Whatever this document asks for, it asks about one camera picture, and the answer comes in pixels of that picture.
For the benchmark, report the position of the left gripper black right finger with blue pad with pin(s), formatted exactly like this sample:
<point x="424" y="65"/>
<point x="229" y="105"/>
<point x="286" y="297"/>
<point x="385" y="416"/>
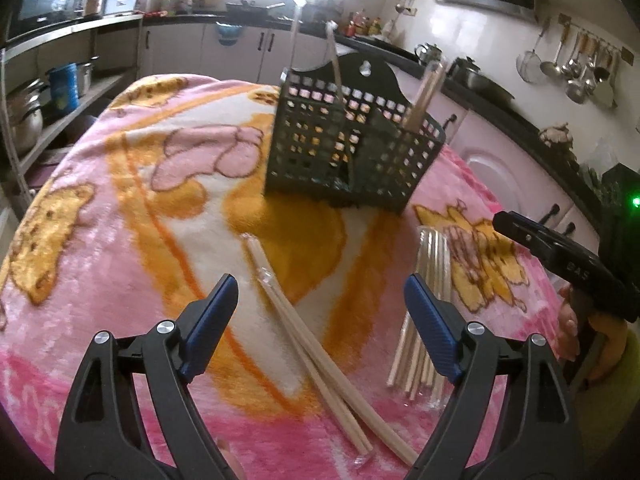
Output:
<point x="509" y="415"/>

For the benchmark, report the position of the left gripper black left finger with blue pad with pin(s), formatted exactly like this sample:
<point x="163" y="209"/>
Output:
<point x="102" y="434"/>

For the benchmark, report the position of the bundle of chopsticks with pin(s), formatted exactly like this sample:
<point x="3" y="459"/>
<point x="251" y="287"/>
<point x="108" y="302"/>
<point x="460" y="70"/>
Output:
<point x="413" y="368"/>

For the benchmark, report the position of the chopsticks pair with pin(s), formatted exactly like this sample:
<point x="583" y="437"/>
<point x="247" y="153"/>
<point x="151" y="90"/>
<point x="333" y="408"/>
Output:
<point x="345" y="402"/>
<point x="339" y="95"/>

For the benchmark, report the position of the black perforated utensil basket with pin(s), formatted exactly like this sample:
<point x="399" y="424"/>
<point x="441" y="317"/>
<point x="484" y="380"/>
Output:
<point x="387" y="162"/>

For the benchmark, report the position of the yellow-green sleeve forearm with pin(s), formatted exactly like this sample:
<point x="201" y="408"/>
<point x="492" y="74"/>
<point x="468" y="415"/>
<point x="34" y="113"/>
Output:
<point x="604" y="407"/>

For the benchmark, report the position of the person's right hand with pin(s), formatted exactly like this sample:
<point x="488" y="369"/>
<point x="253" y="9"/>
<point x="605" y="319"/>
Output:
<point x="613" y="330"/>

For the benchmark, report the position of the pink orange cartoon blanket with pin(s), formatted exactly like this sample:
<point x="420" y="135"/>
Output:
<point x="154" y="203"/>

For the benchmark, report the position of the hanging steel ladle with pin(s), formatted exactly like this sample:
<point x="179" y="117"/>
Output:
<point x="551" y="69"/>

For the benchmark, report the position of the hanging steel strainer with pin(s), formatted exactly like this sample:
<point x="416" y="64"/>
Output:
<point x="528" y="63"/>

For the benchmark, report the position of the black pot on stove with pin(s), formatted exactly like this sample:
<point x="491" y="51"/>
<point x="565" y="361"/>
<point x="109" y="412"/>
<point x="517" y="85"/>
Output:
<point x="464" y="71"/>

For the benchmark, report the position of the chopsticks standing in basket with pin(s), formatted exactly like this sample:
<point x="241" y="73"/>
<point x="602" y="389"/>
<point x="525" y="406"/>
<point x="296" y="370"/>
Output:
<point x="434" y="75"/>

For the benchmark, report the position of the steel kettle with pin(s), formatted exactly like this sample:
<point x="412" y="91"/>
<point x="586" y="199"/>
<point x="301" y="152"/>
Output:
<point x="428" y="53"/>

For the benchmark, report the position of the steel pot on shelf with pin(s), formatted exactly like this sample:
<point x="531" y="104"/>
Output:
<point x="25" y="114"/>

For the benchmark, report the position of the blue canister on shelf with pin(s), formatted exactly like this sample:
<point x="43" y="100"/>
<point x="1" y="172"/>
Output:
<point x="64" y="88"/>

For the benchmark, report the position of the wrapped chopstick in basket left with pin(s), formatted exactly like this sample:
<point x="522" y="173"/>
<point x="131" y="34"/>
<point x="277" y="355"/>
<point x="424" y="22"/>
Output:
<point x="298" y="9"/>

